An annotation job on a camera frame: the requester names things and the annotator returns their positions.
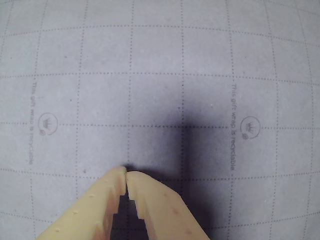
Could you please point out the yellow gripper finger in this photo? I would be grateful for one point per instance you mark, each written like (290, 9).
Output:
(85, 212)
(165, 212)

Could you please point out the brown gridded wrapping paper sheet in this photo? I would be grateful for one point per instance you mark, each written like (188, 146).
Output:
(160, 62)

